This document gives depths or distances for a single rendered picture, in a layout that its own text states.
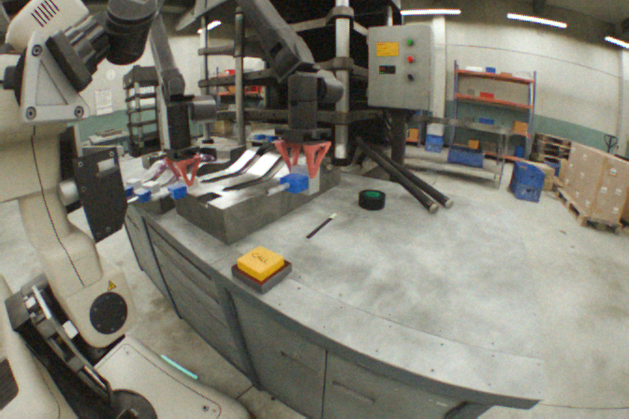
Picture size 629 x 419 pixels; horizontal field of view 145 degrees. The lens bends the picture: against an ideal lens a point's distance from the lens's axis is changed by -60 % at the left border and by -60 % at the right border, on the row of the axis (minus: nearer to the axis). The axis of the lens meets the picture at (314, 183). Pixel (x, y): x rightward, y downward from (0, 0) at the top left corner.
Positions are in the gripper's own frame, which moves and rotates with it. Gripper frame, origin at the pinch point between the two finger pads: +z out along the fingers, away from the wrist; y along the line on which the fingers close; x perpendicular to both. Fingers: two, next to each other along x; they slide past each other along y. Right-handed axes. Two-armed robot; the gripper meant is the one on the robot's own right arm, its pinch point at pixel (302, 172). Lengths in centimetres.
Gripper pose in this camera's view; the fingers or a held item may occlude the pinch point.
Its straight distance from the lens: 52.0
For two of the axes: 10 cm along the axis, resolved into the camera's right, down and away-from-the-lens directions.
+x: -5.7, 2.5, -7.8
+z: -0.1, 9.5, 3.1
